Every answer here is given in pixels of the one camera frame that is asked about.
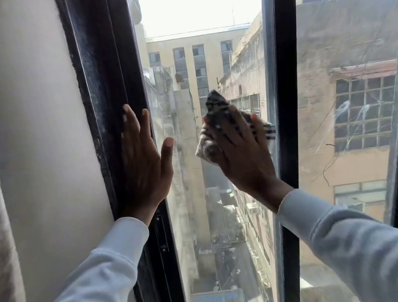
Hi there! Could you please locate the person's right hand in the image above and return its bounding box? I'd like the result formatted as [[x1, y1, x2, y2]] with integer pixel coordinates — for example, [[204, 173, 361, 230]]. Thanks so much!
[[203, 101, 297, 220]]

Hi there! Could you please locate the black window frame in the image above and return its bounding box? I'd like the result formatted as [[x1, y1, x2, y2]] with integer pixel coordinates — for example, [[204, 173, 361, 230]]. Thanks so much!
[[54, 0, 398, 302]]

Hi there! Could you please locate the person's left hand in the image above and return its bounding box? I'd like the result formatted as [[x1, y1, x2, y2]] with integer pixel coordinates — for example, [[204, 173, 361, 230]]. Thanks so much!
[[108, 98, 184, 221]]

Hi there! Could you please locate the narrow glass window pane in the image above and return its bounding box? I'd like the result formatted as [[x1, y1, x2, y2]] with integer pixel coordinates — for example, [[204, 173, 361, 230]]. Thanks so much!
[[127, 0, 302, 302]]

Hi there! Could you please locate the person's left forearm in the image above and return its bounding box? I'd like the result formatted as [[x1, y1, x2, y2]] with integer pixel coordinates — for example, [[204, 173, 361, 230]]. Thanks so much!
[[0, 214, 159, 302]]

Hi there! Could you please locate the tan multi-storey building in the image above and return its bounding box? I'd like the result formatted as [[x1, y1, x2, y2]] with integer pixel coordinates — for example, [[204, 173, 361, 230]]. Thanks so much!
[[145, 23, 260, 122]]

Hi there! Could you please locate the weathered concrete building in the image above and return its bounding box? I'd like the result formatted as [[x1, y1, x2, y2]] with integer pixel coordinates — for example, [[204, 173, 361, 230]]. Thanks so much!
[[207, 0, 398, 289]]

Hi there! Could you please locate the black metal window hinge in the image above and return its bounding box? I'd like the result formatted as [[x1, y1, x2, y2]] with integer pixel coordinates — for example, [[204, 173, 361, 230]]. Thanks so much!
[[153, 213, 170, 254]]

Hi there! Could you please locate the person's right forearm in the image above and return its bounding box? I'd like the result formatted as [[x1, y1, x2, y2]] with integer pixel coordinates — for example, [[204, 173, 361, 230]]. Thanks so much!
[[274, 176, 398, 302]]

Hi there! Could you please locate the wide glass window pane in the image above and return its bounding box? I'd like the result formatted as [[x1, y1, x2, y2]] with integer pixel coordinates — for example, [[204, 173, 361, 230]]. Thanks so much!
[[263, 0, 398, 302]]

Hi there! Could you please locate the grey concrete tower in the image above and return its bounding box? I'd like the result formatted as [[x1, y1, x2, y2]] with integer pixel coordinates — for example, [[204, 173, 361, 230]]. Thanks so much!
[[143, 63, 213, 255]]

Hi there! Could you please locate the black and white striped cloth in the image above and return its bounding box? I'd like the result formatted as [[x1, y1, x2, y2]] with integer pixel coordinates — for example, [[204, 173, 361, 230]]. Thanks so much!
[[188, 83, 280, 165]]

